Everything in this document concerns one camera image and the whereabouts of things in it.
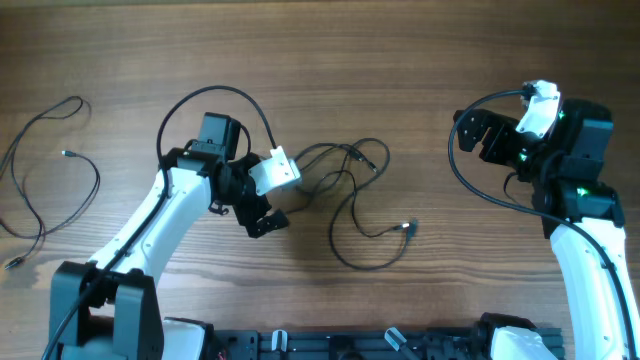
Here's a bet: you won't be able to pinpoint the thin black USB cable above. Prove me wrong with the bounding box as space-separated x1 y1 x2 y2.
284 137 416 239

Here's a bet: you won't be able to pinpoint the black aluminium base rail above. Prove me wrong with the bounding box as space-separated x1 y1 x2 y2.
214 330 476 360

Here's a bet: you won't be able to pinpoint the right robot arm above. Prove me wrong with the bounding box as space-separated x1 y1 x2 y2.
447 95 639 359

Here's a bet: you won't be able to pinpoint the black right camera cable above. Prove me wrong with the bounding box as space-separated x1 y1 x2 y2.
446 88 638 360

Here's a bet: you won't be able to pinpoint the thick black USB cable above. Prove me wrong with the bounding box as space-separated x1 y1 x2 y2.
327 169 420 272

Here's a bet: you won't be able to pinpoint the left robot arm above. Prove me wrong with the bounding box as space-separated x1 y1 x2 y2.
43 112 301 359

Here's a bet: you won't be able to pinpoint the black left camera cable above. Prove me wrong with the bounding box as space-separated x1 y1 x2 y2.
39 84 279 360

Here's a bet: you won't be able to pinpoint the black camera cable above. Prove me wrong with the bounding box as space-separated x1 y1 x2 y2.
446 88 638 360
39 84 279 360

